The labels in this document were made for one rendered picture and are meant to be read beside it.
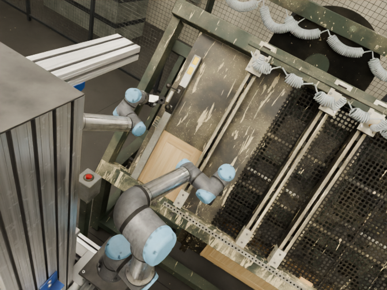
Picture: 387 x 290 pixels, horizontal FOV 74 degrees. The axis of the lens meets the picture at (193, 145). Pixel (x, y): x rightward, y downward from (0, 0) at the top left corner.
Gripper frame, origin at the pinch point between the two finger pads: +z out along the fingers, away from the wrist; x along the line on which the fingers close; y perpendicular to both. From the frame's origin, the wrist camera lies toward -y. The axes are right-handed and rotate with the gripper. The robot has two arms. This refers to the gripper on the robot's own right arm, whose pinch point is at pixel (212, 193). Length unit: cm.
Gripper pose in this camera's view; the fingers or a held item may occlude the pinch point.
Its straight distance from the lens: 145.2
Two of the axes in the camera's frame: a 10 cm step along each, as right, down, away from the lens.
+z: -0.9, 4.0, 9.1
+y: 5.3, -7.6, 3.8
